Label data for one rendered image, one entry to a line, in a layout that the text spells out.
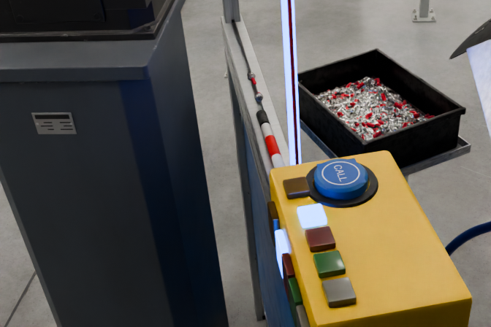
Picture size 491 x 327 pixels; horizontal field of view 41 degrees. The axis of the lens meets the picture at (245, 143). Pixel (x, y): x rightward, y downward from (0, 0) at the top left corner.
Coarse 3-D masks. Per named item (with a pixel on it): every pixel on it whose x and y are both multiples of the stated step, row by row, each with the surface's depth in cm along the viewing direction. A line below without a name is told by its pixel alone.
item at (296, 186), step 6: (288, 180) 49; (294, 180) 49; (300, 180) 49; (306, 180) 49; (288, 186) 48; (294, 186) 48; (300, 186) 48; (306, 186) 48; (288, 192) 48; (294, 192) 48; (300, 192) 48; (306, 192) 48; (288, 198) 48; (294, 198) 48
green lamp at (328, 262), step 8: (320, 256) 42; (328, 256) 42; (336, 256) 42; (320, 264) 42; (328, 264) 42; (336, 264) 42; (320, 272) 41; (328, 272) 41; (336, 272) 41; (344, 272) 41
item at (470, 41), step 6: (486, 24) 94; (486, 30) 91; (468, 36) 96; (474, 36) 92; (480, 36) 90; (486, 36) 88; (468, 42) 92; (474, 42) 90; (480, 42) 88; (462, 48) 92; (456, 54) 92
